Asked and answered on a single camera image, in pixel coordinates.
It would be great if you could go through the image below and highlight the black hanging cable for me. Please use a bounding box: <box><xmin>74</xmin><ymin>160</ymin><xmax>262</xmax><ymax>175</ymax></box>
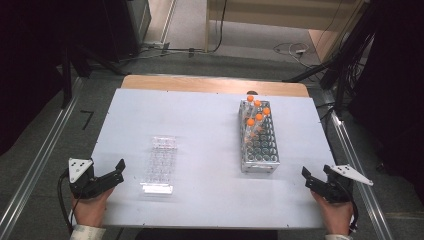
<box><xmin>213</xmin><ymin>0</ymin><xmax>228</xmax><ymax>53</ymax></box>

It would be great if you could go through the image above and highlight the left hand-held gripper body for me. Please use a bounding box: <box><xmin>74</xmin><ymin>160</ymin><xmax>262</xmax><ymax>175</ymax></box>
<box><xmin>68</xmin><ymin>158</ymin><xmax>113</xmax><ymax>200</ymax></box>

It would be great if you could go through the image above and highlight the dark curtain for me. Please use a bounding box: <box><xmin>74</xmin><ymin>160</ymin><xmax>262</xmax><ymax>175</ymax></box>
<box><xmin>346</xmin><ymin>0</ymin><xmax>424</xmax><ymax>204</ymax></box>

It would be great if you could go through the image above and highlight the hand-held gripper cable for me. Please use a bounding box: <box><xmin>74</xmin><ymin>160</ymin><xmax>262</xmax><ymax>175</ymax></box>
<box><xmin>57</xmin><ymin>169</ymin><xmax>76</xmax><ymax>234</ymax></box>
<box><xmin>343</xmin><ymin>186</ymin><xmax>359</xmax><ymax>233</ymax></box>

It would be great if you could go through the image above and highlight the power strip with cables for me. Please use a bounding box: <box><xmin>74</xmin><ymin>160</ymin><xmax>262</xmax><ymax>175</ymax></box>
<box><xmin>119</xmin><ymin>41</ymin><xmax>206</xmax><ymax>64</ymax></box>

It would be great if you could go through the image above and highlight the person's right hand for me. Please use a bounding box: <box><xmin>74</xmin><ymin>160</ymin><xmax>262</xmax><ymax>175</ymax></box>
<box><xmin>311</xmin><ymin>191</ymin><xmax>354</xmax><ymax>236</ymax></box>

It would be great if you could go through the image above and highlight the black metal stand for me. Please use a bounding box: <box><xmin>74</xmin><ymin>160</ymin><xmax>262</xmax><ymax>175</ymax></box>
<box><xmin>59</xmin><ymin>43</ymin><xmax>128</xmax><ymax>109</ymax></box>
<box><xmin>282</xmin><ymin>0</ymin><xmax>381</xmax><ymax>116</ymax></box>

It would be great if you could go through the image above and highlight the black cabinet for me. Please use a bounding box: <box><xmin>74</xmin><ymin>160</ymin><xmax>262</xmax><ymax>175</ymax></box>
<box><xmin>103</xmin><ymin>0</ymin><xmax>153</xmax><ymax>63</ymax></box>

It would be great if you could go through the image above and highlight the metal tube rack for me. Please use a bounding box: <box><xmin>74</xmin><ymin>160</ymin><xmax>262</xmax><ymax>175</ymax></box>
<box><xmin>238</xmin><ymin>99</ymin><xmax>281</xmax><ymax>174</ymax></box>

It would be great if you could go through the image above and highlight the person's left hand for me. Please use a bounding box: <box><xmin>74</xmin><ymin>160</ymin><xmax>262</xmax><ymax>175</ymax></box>
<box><xmin>70</xmin><ymin>188</ymin><xmax>114</xmax><ymax>228</ymax></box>

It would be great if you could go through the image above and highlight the right hand-held gripper cable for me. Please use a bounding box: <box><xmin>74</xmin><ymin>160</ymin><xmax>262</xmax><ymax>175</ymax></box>
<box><xmin>343</xmin><ymin>186</ymin><xmax>359</xmax><ymax>233</ymax></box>

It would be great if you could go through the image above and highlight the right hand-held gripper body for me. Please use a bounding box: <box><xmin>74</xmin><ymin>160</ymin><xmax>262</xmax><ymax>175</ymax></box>
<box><xmin>316</xmin><ymin>164</ymin><xmax>374</xmax><ymax>204</ymax></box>

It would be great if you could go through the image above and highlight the white cable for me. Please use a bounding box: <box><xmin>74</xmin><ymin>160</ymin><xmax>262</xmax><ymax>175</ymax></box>
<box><xmin>273</xmin><ymin>41</ymin><xmax>316</xmax><ymax>69</ymax></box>

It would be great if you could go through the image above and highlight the left hand-held gripper cable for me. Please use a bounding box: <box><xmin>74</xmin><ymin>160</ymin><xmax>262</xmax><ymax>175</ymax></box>
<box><xmin>57</xmin><ymin>169</ymin><xmax>76</xmax><ymax>234</ymax></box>

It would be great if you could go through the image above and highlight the white board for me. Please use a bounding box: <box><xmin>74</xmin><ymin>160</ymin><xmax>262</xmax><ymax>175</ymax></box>
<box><xmin>65</xmin><ymin>88</ymin><xmax>358</xmax><ymax>230</ymax></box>

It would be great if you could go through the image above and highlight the clear plastic tube rack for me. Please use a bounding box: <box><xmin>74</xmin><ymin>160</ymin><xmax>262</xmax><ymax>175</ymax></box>
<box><xmin>139</xmin><ymin>134</ymin><xmax>178</xmax><ymax>196</ymax></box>

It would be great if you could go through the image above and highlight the aluminium floor rail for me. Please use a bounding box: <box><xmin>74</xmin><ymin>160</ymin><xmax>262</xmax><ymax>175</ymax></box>
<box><xmin>0</xmin><ymin>77</ymin><xmax>84</xmax><ymax>240</ymax></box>
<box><xmin>328</xmin><ymin>109</ymin><xmax>394</xmax><ymax>240</ymax></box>

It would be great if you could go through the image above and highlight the light wooden shelf unit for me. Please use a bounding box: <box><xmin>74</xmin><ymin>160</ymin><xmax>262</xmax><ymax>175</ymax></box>
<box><xmin>204</xmin><ymin>0</ymin><xmax>371</xmax><ymax>63</ymax></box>

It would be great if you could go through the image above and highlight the wooden table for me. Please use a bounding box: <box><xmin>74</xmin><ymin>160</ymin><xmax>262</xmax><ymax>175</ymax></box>
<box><xmin>120</xmin><ymin>74</ymin><xmax>310</xmax><ymax>98</ymax></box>

